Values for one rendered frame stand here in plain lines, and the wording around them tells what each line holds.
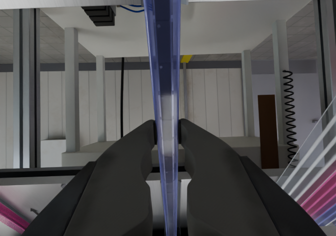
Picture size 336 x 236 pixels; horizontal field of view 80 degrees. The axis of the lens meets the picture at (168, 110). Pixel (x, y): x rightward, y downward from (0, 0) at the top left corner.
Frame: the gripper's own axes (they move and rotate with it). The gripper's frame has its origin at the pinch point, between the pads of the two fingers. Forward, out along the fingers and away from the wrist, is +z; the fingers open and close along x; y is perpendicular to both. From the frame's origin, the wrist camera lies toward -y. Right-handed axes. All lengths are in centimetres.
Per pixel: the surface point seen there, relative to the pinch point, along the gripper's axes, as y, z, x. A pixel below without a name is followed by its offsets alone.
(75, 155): 32, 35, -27
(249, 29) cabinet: 2, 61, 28
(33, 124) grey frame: 17.7, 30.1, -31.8
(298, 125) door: 174, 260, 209
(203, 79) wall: 102, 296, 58
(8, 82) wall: 90, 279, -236
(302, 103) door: 143, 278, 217
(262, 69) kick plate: 92, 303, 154
